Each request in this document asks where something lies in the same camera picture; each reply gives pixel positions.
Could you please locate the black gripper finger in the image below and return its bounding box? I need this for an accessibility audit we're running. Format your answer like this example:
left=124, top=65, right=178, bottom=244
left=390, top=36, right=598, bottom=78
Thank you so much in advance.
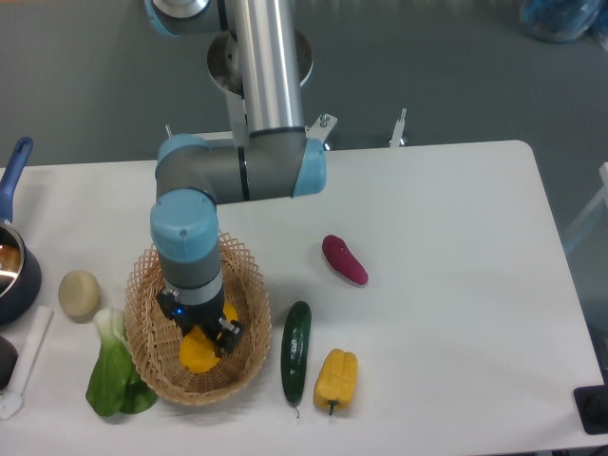
left=156, top=290, right=182, bottom=328
left=202, top=317, right=244, bottom=356

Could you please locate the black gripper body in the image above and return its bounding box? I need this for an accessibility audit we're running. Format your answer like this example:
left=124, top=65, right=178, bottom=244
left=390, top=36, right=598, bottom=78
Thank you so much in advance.
left=171, top=288, right=224, bottom=335

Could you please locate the yellow mango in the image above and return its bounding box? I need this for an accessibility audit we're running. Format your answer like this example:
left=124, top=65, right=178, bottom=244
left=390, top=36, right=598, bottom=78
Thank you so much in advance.
left=179, top=326, right=220, bottom=373

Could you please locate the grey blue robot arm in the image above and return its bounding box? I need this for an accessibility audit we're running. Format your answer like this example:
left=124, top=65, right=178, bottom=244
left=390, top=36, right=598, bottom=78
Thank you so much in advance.
left=150, top=1, right=327, bottom=356

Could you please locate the woven wicker basket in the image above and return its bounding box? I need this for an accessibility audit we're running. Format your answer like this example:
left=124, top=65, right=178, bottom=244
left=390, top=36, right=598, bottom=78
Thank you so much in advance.
left=124, top=233, right=272, bottom=406

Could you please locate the dark green cucumber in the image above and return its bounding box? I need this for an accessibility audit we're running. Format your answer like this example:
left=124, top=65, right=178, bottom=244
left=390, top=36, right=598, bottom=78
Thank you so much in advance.
left=280, top=301, right=312, bottom=418

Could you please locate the beige round bun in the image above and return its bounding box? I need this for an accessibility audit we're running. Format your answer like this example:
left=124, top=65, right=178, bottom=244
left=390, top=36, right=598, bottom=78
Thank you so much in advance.
left=58, top=270, right=101, bottom=323

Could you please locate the green bok choy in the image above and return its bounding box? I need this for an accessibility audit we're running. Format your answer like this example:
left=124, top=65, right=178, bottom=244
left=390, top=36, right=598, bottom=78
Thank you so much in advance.
left=85, top=307, right=158, bottom=417

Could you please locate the yellow bell pepper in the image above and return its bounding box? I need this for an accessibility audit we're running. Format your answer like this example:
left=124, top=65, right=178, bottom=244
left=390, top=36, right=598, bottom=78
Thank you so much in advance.
left=313, top=349, right=358, bottom=416

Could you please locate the purple sweet potato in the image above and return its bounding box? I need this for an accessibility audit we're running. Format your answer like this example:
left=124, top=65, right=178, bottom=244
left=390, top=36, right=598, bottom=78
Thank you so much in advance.
left=321, top=235, right=369, bottom=286

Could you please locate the dark blue saucepan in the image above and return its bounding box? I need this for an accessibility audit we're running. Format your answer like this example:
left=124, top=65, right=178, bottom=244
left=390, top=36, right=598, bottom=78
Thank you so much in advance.
left=1, top=137, right=42, bottom=325

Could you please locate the dark round object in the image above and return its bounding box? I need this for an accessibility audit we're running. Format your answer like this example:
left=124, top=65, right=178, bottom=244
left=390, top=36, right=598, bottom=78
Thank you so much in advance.
left=0, top=336, right=18, bottom=390

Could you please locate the white plastic utensil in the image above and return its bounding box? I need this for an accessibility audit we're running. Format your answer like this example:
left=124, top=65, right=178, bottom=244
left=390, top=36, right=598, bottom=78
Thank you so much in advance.
left=1, top=306, right=53, bottom=420

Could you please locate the black device at edge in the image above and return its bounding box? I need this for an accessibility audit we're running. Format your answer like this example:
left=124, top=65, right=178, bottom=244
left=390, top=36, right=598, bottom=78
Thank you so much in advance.
left=574, top=385, right=607, bottom=435

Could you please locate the blue plastic bag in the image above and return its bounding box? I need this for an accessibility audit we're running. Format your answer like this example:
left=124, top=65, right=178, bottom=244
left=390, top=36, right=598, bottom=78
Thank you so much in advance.
left=519, top=0, right=607, bottom=44

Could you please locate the white table clamp bracket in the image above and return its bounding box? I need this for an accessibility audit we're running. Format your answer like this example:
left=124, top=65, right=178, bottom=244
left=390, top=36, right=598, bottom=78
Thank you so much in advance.
left=389, top=107, right=409, bottom=148

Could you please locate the white metal frame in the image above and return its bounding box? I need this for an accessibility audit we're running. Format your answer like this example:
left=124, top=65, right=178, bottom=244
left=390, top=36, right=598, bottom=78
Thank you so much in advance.
left=562, top=162, right=607, bottom=256

